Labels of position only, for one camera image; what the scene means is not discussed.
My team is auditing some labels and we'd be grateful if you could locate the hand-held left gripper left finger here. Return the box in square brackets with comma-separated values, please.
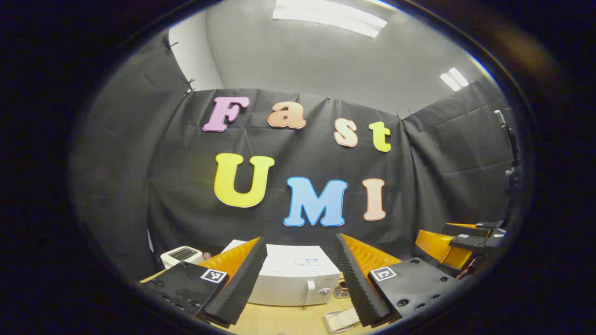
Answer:
[140, 236, 269, 326]

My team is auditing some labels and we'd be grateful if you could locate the long ceiling light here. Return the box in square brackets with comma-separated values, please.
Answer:
[272, 0, 388, 39]

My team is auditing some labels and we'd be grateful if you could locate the black backdrop cloth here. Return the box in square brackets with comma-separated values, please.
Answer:
[70, 30, 524, 284]

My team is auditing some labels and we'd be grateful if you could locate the white microwave oven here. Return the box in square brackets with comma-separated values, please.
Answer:
[223, 240, 342, 307]

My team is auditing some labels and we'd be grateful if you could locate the bread sandwich with lettuce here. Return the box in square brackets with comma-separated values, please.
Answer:
[332, 309, 360, 329]

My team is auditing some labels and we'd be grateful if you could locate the small ceiling light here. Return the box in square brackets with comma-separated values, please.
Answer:
[439, 67, 470, 92]

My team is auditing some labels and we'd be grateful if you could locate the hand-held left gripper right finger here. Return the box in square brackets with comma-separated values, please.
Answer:
[334, 233, 462, 328]

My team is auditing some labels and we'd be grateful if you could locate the white toaster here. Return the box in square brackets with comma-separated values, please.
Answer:
[160, 246, 204, 269]

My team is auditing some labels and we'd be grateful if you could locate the white rectangular tray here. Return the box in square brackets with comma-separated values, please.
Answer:
[323, 307, 362, 335]

